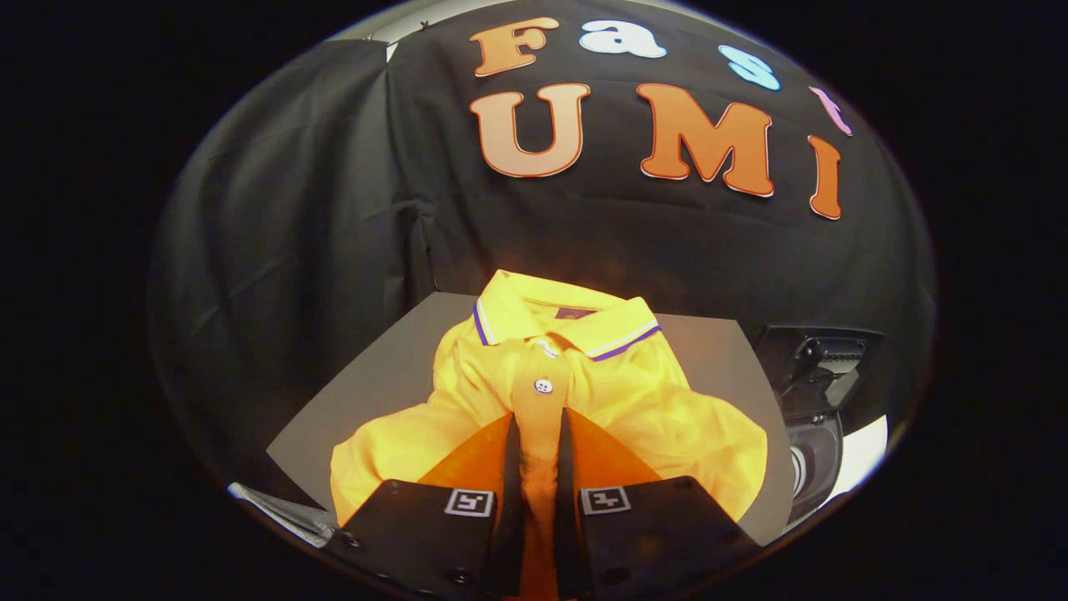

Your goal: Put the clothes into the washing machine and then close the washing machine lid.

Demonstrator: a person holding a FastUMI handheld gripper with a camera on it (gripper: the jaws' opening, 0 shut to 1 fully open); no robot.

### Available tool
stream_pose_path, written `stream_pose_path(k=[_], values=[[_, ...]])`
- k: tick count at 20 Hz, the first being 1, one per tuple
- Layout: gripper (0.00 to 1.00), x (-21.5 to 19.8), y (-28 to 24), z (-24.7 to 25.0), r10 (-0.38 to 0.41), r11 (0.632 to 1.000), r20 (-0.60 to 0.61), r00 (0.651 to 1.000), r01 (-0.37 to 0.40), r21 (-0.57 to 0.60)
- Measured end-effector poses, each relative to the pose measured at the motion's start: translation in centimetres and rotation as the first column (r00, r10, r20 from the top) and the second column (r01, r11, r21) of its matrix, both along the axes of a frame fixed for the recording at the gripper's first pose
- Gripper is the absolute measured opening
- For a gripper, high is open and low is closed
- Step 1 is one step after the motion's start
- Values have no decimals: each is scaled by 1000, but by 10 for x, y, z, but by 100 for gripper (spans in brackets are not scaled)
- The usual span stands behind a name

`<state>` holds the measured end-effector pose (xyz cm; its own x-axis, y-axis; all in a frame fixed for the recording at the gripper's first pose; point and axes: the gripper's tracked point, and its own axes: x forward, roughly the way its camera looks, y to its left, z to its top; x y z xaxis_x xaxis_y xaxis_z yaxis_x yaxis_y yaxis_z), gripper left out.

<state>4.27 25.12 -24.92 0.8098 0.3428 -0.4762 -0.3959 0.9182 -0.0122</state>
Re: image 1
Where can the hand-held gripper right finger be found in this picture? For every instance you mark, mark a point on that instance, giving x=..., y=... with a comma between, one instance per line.
x=569, y=534

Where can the grey crinkled sheet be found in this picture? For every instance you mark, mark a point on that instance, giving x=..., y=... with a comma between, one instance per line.
x=284, y=513

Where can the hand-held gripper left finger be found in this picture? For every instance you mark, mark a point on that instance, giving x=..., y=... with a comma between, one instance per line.
x=511, y=517

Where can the dark transparent washing machine lid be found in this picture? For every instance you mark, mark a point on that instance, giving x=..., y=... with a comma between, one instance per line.
x=801, y=351

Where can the yellow polo shirt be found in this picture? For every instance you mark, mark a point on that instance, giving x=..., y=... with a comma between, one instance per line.
x=617, y=401

